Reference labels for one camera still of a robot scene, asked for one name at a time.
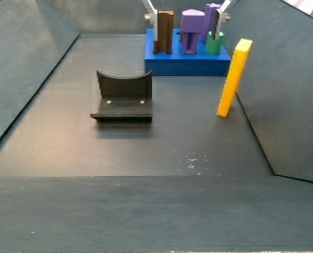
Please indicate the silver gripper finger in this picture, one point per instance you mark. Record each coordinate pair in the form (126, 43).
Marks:
(221, 17)
(152, 12)

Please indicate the blue peg board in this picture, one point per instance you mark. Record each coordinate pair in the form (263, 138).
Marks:
(177, 64)

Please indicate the purple triangle-top block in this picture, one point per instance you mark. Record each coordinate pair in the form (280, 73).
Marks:
(192, 23)

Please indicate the black curved stand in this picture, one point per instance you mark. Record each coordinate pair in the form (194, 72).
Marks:
(126, 97)

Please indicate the tall brown notched block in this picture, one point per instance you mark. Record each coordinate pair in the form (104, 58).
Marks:
(164, 29)

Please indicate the green hexagon block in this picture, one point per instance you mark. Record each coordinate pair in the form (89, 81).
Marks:
(214, 44)

